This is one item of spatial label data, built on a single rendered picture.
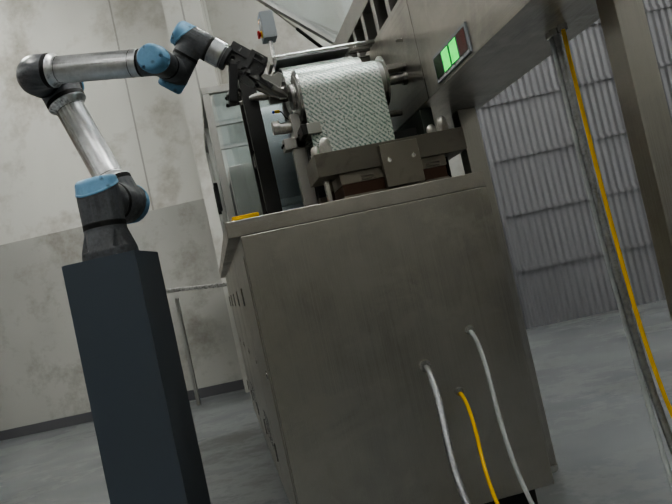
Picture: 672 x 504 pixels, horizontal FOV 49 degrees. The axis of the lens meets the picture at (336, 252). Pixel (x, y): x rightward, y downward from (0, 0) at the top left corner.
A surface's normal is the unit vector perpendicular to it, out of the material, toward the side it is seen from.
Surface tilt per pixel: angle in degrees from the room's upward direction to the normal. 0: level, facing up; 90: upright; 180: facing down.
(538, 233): 90
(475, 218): 90
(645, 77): 90
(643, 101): 90
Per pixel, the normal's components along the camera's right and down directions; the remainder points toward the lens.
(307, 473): 0.16, -0.07
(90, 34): -0.07, -0.02
